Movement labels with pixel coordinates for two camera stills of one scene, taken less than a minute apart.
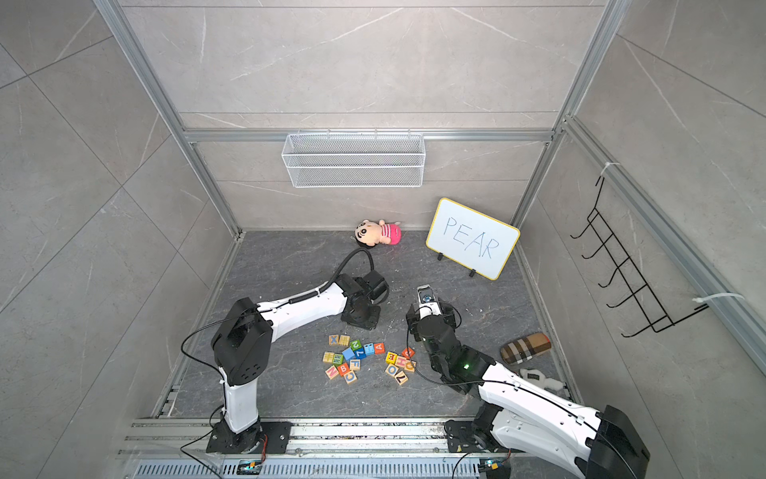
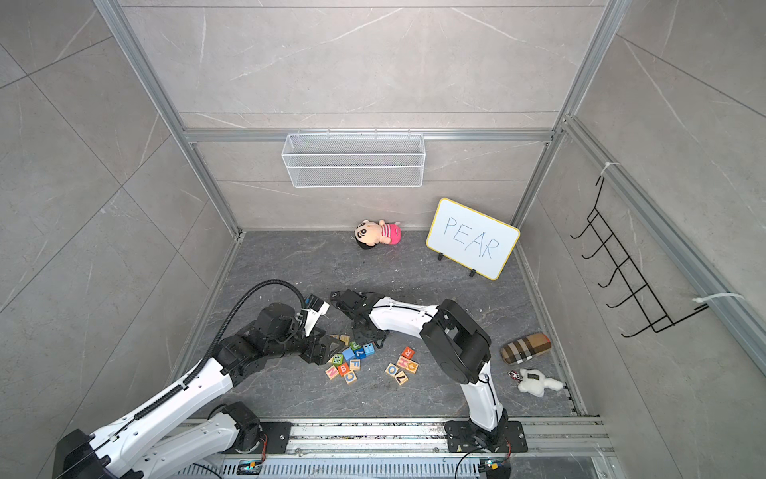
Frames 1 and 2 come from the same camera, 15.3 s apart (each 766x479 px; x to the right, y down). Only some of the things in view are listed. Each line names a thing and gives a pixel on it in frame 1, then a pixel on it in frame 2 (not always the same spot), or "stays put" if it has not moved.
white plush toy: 539,377 stays put
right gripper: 418,330 → 361,338
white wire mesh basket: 354,160 stays put
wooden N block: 331,372 stays put
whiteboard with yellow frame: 470,239 stays put
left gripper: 372,324 → 314,355
